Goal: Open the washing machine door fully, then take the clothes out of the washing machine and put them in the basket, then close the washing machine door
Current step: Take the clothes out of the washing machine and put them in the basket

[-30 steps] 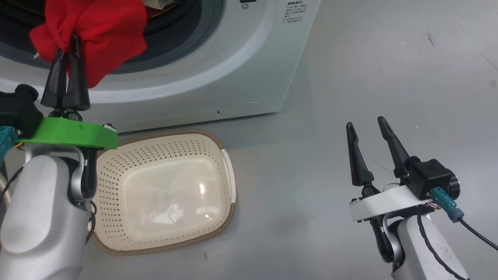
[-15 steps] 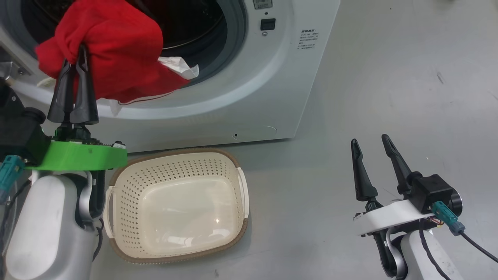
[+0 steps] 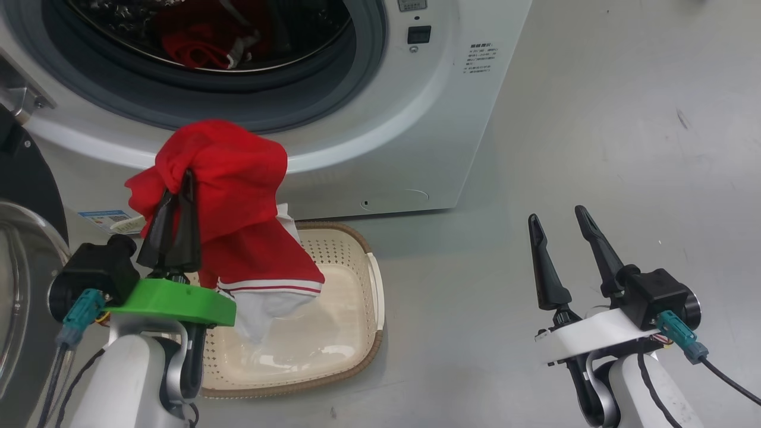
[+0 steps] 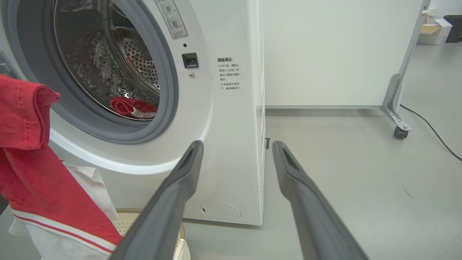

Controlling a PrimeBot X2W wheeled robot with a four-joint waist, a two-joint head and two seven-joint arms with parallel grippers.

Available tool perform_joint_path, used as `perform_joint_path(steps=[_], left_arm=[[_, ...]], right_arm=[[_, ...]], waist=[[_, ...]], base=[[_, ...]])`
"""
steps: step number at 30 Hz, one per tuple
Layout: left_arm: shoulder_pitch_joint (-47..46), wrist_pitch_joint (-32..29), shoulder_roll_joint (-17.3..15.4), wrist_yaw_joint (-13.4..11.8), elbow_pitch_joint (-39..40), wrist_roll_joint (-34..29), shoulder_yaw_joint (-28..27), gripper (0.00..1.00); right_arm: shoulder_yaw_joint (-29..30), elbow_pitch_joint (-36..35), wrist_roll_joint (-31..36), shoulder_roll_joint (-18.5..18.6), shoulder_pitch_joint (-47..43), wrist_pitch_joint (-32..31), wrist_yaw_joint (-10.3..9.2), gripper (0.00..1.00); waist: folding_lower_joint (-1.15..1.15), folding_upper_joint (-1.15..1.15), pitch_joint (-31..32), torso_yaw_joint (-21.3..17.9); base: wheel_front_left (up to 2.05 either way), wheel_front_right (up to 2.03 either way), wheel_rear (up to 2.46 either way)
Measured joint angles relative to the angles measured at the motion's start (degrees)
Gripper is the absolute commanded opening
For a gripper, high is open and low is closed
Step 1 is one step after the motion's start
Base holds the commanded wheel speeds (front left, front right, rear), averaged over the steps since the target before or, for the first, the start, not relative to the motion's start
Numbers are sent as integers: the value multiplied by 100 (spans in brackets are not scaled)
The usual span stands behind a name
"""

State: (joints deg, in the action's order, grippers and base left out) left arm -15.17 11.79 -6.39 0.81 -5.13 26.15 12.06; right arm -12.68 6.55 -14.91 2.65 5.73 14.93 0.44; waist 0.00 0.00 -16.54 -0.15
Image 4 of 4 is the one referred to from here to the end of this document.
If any round filter cover flap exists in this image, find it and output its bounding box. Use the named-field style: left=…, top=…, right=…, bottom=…
left=200, top=201, right=241, bottom=221

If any black waste bin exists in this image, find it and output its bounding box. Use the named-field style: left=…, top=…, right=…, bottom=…
left=443, top=15, right=462, bottom=43

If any red shirt with white stripes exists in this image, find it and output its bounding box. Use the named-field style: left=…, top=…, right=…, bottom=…
left=0, top=74, right=124, bottom=260
left=110, top=96, right=158, bottom=120

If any black floor cable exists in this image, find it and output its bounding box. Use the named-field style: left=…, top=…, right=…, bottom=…
left=400, top=104, right=462, bottom=162

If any cream perforated laundry basket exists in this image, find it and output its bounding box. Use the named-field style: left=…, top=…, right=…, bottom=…
left=114, top=208, right=191, bottom=260

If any open cardboard box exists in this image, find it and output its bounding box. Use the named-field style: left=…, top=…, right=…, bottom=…
left=417, top=18, right=453, bottom=46

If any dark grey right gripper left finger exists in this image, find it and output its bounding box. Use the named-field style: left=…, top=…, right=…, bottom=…
left=110, top=140, right=204, bottom=260

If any white front-load washing machine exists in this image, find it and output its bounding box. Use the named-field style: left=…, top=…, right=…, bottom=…
left=0, top=0, right=266, bottom=226

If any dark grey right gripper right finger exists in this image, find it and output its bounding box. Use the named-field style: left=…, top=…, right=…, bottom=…
left=273, top=141, right=369, bottom=260

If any white partition panel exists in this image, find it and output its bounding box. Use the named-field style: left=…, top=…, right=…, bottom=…
left=262, top=0, right=432, bottom=139

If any white warning sticker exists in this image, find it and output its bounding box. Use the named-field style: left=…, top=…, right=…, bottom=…
left=154, top=0, right=188, bottom=39

